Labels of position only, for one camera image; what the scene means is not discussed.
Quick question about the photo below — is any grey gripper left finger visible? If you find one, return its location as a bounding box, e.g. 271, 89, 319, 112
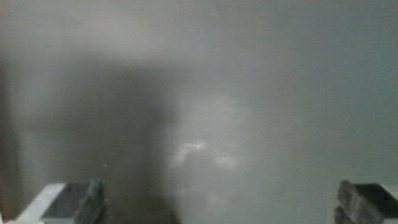
15, 180, 107, 224

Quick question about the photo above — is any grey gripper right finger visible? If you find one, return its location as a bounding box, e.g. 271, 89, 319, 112
334, 180, 398, 224

